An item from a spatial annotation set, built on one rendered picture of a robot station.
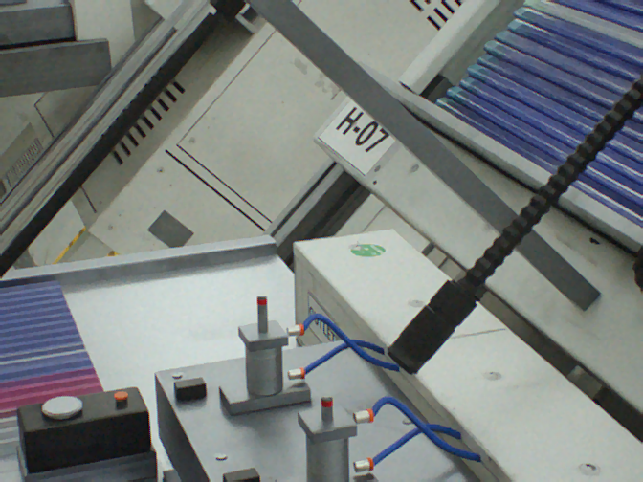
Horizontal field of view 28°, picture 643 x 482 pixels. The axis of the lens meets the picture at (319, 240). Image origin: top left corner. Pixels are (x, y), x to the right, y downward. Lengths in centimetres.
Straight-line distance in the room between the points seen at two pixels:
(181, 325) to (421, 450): 34
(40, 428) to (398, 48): 129
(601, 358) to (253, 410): 20
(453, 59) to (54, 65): 90
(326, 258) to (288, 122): 104
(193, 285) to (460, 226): 27
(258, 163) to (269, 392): 121
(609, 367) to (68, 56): 123
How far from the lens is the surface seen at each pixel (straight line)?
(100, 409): 80
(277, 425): 74
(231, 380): 79
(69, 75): 185
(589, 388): 87
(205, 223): 195
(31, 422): 79
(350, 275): 88
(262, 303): 74
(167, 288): 108
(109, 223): 192
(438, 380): 75
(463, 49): 105
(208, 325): 101
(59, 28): 187
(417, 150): 69
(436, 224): 94
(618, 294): 77
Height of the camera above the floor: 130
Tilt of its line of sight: 2 degrees down
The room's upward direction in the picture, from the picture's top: 41 degrees clockwise
